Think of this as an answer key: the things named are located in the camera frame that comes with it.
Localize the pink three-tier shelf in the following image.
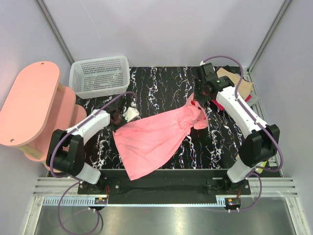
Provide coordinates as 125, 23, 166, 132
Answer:
0, 61, 87, 164

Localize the white plastic mesh basket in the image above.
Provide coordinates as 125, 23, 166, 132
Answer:
69, 56, 130, 99

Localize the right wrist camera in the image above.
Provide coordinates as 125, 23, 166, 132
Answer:
197, 63, 217, 83

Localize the tan folded t-shirt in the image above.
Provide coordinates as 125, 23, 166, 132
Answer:
217, 68, 253, 100

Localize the pink t-shirt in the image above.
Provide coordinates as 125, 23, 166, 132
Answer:
113, 94, 208, 181

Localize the green treehouse book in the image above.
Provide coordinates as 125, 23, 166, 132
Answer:
254, 160, 268, 174

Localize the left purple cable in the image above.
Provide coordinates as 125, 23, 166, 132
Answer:
48, 91, 136, 235

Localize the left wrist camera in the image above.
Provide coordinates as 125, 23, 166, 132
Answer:
118, 97, 139, 122

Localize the black folded t-shirt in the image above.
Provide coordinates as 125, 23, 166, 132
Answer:
214, 65, 240, 73

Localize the magenta folded t-shirt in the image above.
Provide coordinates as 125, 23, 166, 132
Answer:
212, 95, 252, 111

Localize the grey folded t-shirt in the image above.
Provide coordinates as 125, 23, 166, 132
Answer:
246, 94, 259, 107

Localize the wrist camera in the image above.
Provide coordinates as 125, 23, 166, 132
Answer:
197, 63, 217, 83
118, 97, 139, 122

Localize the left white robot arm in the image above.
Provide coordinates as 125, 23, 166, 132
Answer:
46, 107, 138, 194

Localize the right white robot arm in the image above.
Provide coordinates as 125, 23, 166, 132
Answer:
194, 75, 280, 194

